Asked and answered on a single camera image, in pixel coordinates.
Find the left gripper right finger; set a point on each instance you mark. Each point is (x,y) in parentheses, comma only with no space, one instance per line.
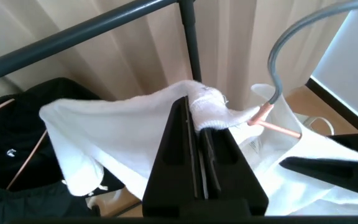
(238,180)

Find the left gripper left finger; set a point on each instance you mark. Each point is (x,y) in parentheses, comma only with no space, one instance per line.
(172,180)

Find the white garment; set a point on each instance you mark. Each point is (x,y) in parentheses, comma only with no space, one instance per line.
(120,130)

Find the pink clothes hanger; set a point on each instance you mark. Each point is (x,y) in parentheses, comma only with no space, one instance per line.
(26,158)
(273,68)

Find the black shorts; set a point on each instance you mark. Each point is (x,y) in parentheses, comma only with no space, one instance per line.
(11,140)

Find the black clothes rack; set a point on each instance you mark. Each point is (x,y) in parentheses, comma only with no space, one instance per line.
(73,34)

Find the beige curtain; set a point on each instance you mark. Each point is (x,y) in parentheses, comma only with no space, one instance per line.
(120,62)

